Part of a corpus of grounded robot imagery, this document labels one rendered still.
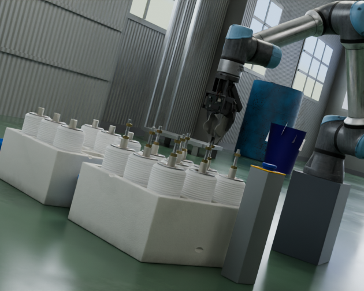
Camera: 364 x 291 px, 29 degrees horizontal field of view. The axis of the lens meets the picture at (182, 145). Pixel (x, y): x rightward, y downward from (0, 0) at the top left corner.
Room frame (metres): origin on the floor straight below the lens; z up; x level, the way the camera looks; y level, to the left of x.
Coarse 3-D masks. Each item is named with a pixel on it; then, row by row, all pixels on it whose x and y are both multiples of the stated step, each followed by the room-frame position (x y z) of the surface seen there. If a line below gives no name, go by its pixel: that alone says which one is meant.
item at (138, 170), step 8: (128, 160) 1.98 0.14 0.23; (136, 160) 1.96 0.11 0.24; (144, 160) 1.95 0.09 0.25; (152, 160) 1.97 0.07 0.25; (128, 168) 1.97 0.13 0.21; (136, 168) 1.95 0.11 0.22; (144, 168) 1.95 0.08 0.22; (128, 176) 1.96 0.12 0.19; (136, 176) 1.95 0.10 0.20; (144, 176) 1.95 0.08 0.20; (144, 184) 1.96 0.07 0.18
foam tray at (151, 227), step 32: (96, 192) 2.01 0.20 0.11; (128, 192) 1.90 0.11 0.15; (96, 224) 1.98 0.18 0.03; (128, 224) 1.87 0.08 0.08; (160, 224) 1.82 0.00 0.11; (192, 224) 1.89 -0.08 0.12; (224, 224) 1.97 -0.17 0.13; (160, 256) 1.84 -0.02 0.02; (192, 256) 1.91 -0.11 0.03; (224, 256) 1.99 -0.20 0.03
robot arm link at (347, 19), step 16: (336, 16) 2.36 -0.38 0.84; (352, 16) 2.30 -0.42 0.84; (336, 32) 2.40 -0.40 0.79; (352, 32) 2.32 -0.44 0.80; (352, 48) 2.35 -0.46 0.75; (352, 64) 2.36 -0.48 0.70; (352, 80) 2.37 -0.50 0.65; (352, 96) 2.39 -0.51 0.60; (352, 112) 2.40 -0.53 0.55; (352, 128) 2.40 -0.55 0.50; (352, 144) 2.41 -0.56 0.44
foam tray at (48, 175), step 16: (16, 144) 2.42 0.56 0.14; (32, 144) 2.34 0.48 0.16; (48, 144) 2.30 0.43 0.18; (0, 160) 2.49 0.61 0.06; (16, 160) 2.40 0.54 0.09; (32, 160) 2.32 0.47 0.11; (48, 160) 2.24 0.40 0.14; (64, 160) 2.23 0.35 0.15; (80, 160) 2.27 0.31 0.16; (96, 160) 2.31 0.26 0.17; (0, 176) 2.47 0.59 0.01; (16, 176) 2.38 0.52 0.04; (32, 176) 2.30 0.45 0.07; (48, 176) 2.22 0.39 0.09; (64, 176) 2.24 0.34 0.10; (32, 192) 2.28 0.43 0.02; (48, 192) 2.21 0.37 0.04; (64, 192) 2.25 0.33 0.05
